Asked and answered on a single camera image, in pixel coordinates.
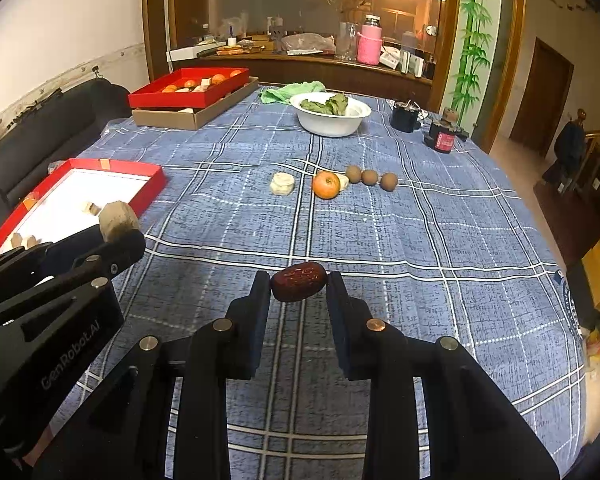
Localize white bowl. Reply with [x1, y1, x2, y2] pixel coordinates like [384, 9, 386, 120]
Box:
[290, 92, 372, 137]

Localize dark hanging jacket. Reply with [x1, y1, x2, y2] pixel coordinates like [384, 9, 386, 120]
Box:
[542, 109, 588, 186]

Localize filled red box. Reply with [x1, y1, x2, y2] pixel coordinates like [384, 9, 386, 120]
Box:
[128, 67, 251, 109]

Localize white flat box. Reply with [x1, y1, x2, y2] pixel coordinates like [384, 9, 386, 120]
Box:
[167, 42, 216, 61]

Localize red date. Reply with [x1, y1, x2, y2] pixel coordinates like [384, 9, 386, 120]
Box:
[271, 262, 327, 303]

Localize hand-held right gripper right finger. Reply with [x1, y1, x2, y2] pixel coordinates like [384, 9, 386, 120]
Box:
[326, 271, 561, 480]

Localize pink thermos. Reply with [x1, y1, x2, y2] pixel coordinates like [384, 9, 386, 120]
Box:
[357, 15, 383, 66]

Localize blue plaid tablecloth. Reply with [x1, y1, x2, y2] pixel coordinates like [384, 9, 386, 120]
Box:
[45, 82, 588, 480]

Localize brown cardboard box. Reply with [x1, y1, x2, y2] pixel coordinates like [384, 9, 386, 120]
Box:
[131, 76, 260, 132]

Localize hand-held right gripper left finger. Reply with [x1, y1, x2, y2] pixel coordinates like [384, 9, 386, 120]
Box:
[32, 270, 272, 480]

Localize black cup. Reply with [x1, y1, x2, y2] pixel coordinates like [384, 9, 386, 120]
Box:
[391, 101, 421, 133]

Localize wooden door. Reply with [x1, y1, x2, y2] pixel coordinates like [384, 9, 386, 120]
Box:
[510, 37, 576, 158]

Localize red box lid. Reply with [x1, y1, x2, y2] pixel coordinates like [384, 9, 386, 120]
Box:
[0, 158, 166, 261]

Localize glass pitcher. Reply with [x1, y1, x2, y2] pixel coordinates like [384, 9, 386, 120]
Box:
[336, 22, 359, 61]

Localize wooden framed glass partition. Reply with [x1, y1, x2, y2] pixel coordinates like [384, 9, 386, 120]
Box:
[142, 0, 526, 156]

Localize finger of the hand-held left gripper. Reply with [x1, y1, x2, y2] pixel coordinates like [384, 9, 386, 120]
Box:
[0, 225, 106, 291]
[0, 230, 146, 331]

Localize bamboo wall painting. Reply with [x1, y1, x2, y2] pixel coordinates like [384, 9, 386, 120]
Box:
[442, 0, 501, 126]

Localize clear bag with papers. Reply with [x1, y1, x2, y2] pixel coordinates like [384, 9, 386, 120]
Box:
[280, 33, 337, 55]

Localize green cloth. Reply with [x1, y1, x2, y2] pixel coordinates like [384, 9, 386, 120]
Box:
[260, 81, 326, 106]

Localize green leaves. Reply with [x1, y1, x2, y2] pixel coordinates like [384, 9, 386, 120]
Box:
[300, 94, 349, 116]

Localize white carton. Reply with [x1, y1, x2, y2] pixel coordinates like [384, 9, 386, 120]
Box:
[400, 50, 426, 78]

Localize dark bottle with red label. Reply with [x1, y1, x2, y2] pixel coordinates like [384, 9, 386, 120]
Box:
[425, 107, 468, 153]

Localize black sofa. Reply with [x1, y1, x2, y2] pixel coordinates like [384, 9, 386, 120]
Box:
[0, 79, 131, 256]

